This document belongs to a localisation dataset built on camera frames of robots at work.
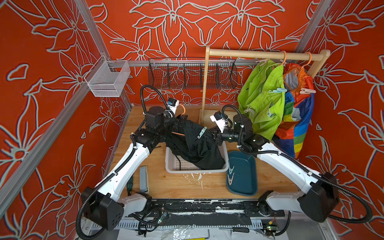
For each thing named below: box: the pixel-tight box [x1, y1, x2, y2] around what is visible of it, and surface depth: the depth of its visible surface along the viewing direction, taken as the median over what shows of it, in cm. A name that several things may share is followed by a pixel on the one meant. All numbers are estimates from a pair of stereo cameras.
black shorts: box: [165, 115, 226, 170], surface depth 76 cm
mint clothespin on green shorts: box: [268, 88, 288, 93], surface depth 66 cm
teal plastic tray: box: [226, 150, 258, 196], surface depth 84 cm
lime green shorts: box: [238, 59, 286, 141], surface depth 76 cm
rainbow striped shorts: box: [272, 63, 316, 159], surface depth 72 cm
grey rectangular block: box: [139, 165, 148, 192], surface depth 81 cm
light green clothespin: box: [197, 126, 208, 139], surface depth 69 cm
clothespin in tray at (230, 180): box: [227, 172, 235, 186], surface depth 82 cm
